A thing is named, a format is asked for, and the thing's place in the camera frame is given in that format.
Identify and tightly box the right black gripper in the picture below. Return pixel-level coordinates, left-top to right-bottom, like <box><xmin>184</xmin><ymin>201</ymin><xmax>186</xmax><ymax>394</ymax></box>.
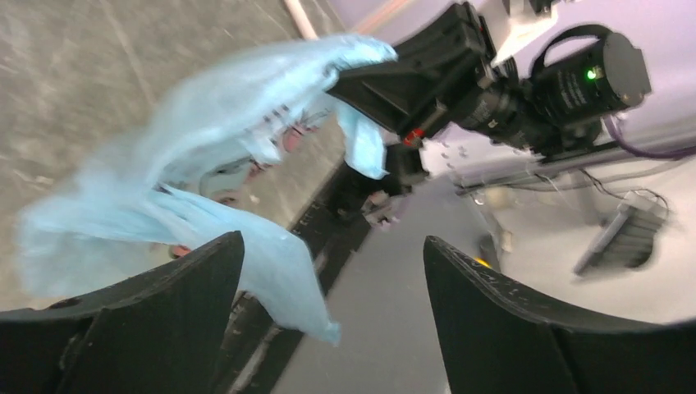
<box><xmin>328</xmin><ymin>2</ymin><xmax>538</xmax><ymax>188</ymax></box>

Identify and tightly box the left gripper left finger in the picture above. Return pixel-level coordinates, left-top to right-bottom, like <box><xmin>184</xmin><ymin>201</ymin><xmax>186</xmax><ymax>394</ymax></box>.
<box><xmin>1</xmin><ymin>232</ymin><xmax>245</xmax><ymax>393</ymax></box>

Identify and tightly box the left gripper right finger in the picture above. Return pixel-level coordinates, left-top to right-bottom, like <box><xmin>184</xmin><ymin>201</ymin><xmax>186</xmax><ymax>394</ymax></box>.
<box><xmin>423</xmin><ymin>236</ymin><xmax>695</xmax><ymax>394</ymax></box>

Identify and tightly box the blue printed plastic bag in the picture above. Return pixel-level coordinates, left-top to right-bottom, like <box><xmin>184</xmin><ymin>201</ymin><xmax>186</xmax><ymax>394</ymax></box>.
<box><xmin>15</xmin><ymin>34</ymin><xmax>391</xmax><ymax>326</ymax></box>

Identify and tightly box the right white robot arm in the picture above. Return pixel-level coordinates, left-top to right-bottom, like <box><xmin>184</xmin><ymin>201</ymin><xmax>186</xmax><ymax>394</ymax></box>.
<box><xmin>330</xmin><ymin>1</ymin><xmax>695</xmax><ymax>195</ymax></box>

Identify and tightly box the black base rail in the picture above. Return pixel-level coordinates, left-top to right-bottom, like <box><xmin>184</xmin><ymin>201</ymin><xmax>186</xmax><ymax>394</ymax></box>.
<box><xmin>212</xmin><ymin>158</ymin><xmax>414</xmax><ymax>394</ymax></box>

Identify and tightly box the white pvc pipe frame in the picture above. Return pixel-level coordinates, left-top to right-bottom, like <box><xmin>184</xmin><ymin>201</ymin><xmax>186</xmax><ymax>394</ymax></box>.
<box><xmin>283</xmin><ymin>0</ymin><xmax>318</xmax><ymax>39</ymax></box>

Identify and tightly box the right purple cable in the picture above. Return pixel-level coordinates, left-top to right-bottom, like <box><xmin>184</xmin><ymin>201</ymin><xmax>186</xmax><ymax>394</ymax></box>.
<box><xmin>600</xmin><ymin>114</ymin><xmax>696</xmax><ymax>162</ymax></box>

